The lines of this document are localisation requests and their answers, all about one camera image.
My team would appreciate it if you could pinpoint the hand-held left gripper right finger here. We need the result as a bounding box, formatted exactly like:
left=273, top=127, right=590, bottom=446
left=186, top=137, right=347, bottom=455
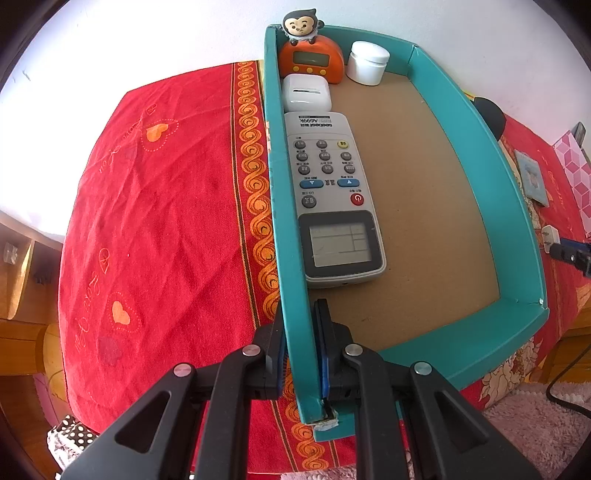
left=314, top=298, right=543, bottom=480

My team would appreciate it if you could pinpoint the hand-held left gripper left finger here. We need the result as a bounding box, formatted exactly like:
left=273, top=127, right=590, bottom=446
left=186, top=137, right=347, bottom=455
left=60, top=316, right=289, bottom=480

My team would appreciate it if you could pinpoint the white plug adapter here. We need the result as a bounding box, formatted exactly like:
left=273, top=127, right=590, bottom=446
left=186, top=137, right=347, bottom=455
left=541, top=224, right=561, bottom=254

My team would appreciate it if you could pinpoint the blue card holder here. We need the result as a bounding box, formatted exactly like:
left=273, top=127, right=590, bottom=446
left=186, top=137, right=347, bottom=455
left=515, top=150, right=550, bottom=206

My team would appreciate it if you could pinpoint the black pouch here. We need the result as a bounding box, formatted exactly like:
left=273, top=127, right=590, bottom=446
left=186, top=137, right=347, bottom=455
left=473, top=96, right=506, bottom=141

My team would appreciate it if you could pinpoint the teal cardboard box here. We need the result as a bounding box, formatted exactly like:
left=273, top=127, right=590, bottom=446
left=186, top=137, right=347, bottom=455
left=263, top=24, right=550, bottom=432

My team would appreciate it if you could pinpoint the grey remote control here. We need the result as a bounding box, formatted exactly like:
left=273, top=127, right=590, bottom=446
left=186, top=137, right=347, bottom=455
left=284, top=111, right=387, bottom=289

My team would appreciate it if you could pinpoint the white orange pill bottle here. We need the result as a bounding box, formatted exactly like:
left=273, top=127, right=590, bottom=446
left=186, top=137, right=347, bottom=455
left=346, top=41, right=391, bottom=87

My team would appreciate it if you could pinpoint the white earbud case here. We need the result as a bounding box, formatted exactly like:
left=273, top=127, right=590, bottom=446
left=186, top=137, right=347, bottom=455
left=281, top=74, right=334, bottom=112

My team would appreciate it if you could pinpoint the orange monkey alarm clock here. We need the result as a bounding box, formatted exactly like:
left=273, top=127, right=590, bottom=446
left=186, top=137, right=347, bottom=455
left=278, top=8, right=346, bottom=85

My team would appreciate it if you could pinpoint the pink geometric patterned box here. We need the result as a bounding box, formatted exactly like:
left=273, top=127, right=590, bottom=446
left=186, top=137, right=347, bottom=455
left=553, top=129, right=591, bottom=241

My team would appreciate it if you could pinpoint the pink fluffy rug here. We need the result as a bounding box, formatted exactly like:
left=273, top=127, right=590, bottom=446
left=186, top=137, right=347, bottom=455
left=277, top=388, right=591, bottom=480

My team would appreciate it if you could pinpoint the red floral tablecloth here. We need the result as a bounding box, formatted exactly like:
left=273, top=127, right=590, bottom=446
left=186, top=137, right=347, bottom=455
left=58, top=60, right=591, bottom=476

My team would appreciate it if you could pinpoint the black polka dot bag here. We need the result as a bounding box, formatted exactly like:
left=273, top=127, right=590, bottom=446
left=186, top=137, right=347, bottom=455
left=46, top=414, right=100, bottom=476

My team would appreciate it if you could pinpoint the wooden cabinet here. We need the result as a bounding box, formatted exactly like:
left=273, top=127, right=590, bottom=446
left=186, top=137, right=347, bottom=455
left=0, top=210, right=70, bottom=480

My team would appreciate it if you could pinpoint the black cable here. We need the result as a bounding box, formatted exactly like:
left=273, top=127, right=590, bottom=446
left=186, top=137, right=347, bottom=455
left=546, top=355, right=591, bottom=411

